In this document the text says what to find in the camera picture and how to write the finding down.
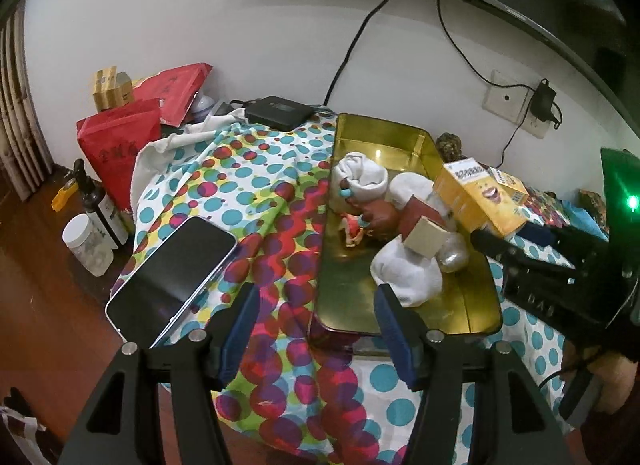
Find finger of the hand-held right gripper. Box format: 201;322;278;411
520;225;609;272
469;230;578;288

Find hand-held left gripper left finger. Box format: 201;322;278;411
57;282;262;465

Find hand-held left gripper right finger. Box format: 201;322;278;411
374;283;576;465

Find gold tin tray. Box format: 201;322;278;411
307;112;503;346

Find clear plastic bag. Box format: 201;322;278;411
437;232;471;273

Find yellow box with barcode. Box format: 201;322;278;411
432;158;528;238

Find red box with barcode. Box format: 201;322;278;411
397;195;448;258

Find brown cow figurine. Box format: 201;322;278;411
339;182;401;248

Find white knotted sock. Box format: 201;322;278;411
332;152;390;201

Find blue cloth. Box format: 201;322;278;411
557;200;601;232

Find smartphone with white edge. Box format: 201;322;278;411
105;216;238;350

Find polka dot tablecloth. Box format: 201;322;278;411
110;112;608;465

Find brown knobbly ball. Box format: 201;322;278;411
436;132;466;163

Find black power adapter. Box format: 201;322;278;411
530;79;562;126

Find white plastic jar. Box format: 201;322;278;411
62;214;115;277

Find dark pump bottle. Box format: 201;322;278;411
74;159;130;250

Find red gift bag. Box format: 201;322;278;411
132;62;213;127
77;99;162;211

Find black set-top box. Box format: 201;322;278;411
246;96;313;128

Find yellow utility knife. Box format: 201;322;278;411
51;180;78;211

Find small cardboard box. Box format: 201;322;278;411
107;71;135;110
92;68;118;112

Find beige curtain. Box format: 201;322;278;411
0;0;53;201

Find black adapter cable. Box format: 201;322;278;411
497;120;531;168

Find white wall socket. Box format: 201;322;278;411
520;95;555;140

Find wall plate with hole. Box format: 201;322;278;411
482;70;531;121

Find black television cable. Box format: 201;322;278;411
324;0;405;107
436;0;538;91

